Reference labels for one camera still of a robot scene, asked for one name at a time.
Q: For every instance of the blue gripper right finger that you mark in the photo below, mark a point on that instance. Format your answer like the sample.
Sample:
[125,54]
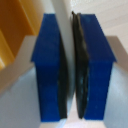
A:
[98,66]

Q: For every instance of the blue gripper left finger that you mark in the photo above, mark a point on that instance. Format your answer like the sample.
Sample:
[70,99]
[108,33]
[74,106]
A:
[46,66]

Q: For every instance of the large yellow oval block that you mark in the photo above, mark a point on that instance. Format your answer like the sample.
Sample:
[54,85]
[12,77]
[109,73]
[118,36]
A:
[13,23]

